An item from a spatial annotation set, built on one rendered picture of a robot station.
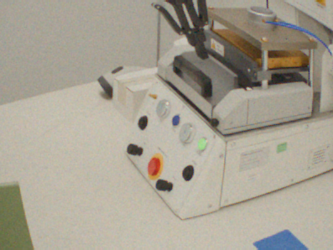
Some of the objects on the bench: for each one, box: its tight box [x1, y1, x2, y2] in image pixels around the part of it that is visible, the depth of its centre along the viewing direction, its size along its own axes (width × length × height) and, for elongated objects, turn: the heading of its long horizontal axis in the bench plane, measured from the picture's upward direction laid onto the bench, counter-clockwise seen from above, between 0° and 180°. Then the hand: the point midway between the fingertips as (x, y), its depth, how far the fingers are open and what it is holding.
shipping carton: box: [112, 67, 158, 124], centre depth 179 cm, size 19×13×9 cm
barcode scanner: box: [97, 65, 148, 99], centre depth 190 cm, size 20×8×8 cm, turn 114°
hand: (198, 43), depth 137 cm, fingers closed
